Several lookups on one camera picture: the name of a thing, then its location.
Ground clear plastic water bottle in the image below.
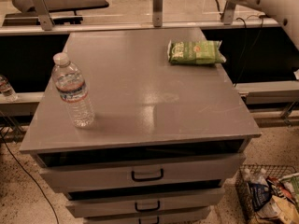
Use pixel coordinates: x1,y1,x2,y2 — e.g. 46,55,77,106
51,52,95,128

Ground grey drawer cabinet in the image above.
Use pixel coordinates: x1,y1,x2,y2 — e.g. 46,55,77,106
21,28,260,224

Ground green chip bag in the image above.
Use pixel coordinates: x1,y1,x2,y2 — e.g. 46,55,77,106
167,40,226,65

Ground blue snack bag in basket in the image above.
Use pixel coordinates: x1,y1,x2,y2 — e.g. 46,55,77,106
248,177,272,211

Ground top drawer black handle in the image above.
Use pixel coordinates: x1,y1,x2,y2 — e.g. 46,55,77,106
131,169,164,182

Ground drawer black handle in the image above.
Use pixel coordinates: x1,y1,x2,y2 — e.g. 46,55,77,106
131,169,164,182
135,201,161,213
137,217,160,224

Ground middle drawer black handle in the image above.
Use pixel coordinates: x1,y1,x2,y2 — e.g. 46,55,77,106
135,201,161,213

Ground metal rail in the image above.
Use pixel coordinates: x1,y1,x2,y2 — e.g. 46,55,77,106
0,18,279,36

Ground middle metal bracket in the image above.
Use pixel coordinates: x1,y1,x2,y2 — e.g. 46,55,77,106
152,0,163,27

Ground metal bracket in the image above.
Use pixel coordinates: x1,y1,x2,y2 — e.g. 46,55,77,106
221,1,236,25
152,0,163,27
32,0,54,31

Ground bottom drawer black handle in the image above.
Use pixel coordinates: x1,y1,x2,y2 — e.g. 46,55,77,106
137,217,160,224

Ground right metal bracket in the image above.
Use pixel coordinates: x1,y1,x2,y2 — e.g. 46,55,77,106
221,1,236,25

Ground left metal bracket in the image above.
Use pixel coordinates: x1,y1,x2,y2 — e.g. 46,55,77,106
32,0,54,31

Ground wire basket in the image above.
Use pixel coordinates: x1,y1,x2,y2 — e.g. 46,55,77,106
235,164,296,224

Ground black floor cable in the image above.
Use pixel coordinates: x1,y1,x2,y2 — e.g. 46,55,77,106
0,131,61,224

